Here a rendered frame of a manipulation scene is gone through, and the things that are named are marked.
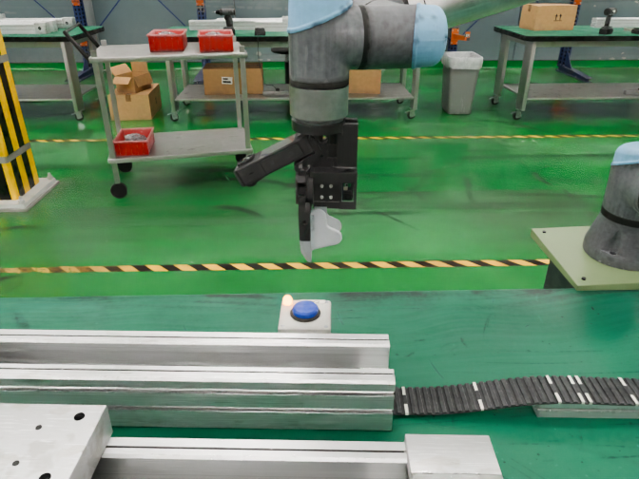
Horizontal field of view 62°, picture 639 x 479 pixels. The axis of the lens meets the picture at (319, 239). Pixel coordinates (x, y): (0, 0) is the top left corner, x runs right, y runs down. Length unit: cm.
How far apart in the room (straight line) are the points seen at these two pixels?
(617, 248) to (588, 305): 16
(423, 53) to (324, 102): 13
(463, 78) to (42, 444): 523
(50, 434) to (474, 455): 43
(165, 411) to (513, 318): 59
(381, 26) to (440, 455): 48
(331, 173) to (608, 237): 66
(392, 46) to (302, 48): 11
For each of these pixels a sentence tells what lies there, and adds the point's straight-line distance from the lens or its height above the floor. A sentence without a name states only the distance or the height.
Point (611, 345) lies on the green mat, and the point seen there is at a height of 78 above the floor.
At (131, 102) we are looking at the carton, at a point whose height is 17.
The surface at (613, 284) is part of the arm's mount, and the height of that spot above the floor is 79.
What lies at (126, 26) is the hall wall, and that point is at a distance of 842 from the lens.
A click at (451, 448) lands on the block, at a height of 87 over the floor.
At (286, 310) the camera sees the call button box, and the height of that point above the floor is 84.
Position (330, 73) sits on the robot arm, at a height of 121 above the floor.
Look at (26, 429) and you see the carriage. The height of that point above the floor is 90.
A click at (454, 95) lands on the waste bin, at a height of 19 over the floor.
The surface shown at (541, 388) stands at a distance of 81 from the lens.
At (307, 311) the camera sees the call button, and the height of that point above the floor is 85.
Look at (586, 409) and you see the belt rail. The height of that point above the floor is 79.
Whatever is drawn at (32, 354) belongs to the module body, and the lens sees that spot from 86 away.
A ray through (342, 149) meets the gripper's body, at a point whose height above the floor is 111.
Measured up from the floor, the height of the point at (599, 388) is 82.
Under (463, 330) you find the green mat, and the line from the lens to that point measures 94.
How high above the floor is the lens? 132
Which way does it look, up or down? 27 degrees down
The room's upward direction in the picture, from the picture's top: straight up
